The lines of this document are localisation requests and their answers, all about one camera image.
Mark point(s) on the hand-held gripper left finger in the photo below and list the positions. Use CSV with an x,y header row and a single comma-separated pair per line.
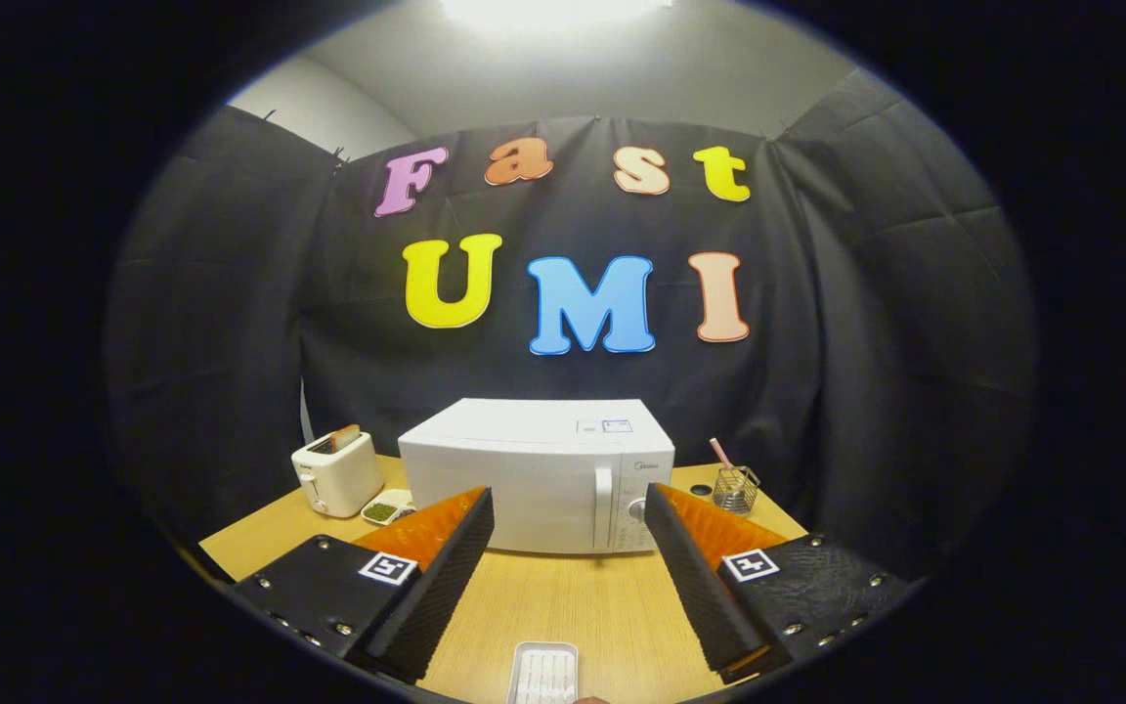
x,y
441,587

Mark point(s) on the white toaster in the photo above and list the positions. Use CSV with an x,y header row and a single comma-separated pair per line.
x,y
338,479

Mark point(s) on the toast slice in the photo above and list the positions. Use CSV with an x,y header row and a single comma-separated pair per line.
x,y
346,437

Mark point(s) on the divided white dish with beans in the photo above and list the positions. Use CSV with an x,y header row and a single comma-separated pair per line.
x,y
382,510

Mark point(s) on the pink striped straw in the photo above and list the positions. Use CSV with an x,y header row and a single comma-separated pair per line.
x,y
720,453

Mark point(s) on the ceiling light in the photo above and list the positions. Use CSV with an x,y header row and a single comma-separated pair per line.
x,y
553,10

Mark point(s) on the small white tray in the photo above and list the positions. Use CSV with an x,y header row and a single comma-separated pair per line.
x,y
543,675

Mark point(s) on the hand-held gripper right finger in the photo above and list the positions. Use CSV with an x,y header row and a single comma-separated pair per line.
x,y
700,587

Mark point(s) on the white microwave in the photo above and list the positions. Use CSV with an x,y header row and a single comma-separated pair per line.
x,y
524,479

